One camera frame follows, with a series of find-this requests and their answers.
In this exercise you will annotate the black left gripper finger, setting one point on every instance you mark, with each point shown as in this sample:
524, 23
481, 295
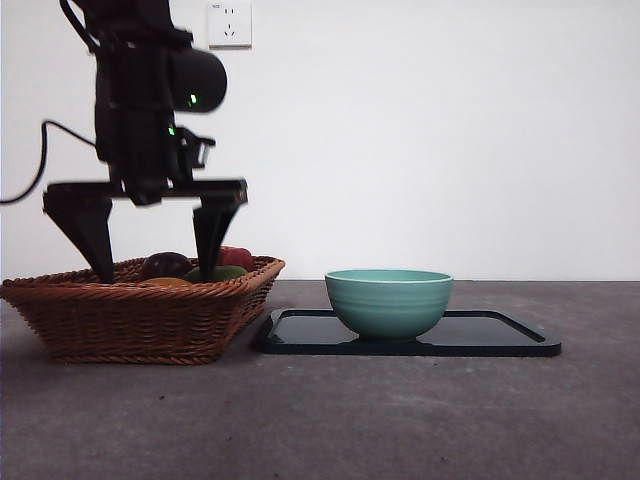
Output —
210, 235
85, 230

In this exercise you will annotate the brown kiwi fruit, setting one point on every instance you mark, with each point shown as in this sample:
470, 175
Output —
167, 283

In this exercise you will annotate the teal ribbed bowl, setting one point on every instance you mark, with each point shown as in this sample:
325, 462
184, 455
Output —
389, 305

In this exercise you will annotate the red apple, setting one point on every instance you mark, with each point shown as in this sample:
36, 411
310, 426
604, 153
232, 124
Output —
235, 257

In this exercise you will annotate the green avocado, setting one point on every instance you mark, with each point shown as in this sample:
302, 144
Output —
227, 273

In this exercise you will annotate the dark purple round fruit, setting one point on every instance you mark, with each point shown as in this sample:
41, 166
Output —
167, 265

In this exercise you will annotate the brown wicker basket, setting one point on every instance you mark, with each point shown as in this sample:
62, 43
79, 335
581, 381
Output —
135, 320

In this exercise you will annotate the black rectangular tray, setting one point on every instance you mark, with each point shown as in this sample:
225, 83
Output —
475, 335

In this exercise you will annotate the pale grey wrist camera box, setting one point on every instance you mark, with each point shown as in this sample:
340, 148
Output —
204, 155

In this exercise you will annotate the white wall socket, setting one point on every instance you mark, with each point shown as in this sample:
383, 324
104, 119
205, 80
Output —
229, 25

